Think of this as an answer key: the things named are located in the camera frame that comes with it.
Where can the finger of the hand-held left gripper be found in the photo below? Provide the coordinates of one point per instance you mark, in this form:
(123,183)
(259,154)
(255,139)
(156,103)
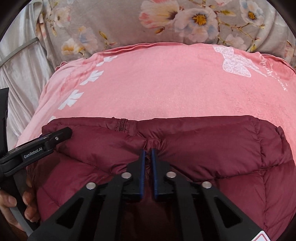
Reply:
(59,136)
(4,115)

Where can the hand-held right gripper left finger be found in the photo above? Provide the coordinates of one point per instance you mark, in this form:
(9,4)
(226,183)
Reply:
(141,176)

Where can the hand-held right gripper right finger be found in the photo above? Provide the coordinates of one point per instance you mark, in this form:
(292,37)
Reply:
(154,176)

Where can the maroon puffer jacket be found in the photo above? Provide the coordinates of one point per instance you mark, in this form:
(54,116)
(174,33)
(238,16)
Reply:
(219,153)

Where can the person's left hand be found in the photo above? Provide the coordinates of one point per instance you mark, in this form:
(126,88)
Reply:
(13,204)

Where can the white satin curtain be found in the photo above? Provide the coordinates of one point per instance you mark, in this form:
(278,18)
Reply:
(20,76)

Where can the pink printed blanket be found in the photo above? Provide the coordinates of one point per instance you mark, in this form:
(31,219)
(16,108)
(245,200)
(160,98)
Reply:
(166,81)

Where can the grey floral bed sheet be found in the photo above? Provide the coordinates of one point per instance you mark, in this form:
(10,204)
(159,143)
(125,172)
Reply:
(111,25)

